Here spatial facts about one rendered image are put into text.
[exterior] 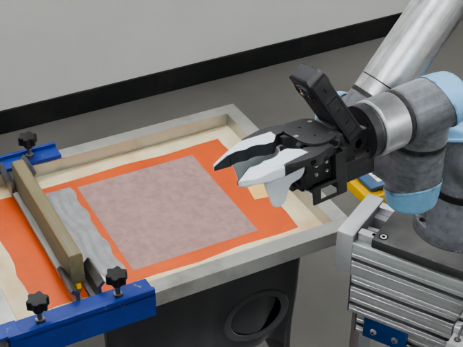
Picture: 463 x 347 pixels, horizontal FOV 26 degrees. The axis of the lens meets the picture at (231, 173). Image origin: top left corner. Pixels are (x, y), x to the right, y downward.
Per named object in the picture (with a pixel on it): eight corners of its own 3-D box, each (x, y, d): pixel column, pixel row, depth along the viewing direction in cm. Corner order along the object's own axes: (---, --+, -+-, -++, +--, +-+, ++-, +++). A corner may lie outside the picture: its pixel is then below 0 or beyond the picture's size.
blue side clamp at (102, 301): (147, 300, 206) (145, 274, 202) (156, 314, 203) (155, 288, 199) (5, 348, 195) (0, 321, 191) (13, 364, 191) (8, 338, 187)
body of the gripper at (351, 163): (311, 208, 121) (386, 175, 126) (308, 144, 116) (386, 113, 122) (273, 185, 126) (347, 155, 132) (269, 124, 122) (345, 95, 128)
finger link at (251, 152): (218, 203, 120) (287, 183, 123) (213, 160, 117) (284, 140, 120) (208, 192, 123) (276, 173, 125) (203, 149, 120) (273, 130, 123)
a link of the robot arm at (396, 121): (412, 102, 124) (368, 82, 130) (384, 113, 122) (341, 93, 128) (412, 155, 128) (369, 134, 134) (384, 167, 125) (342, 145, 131)
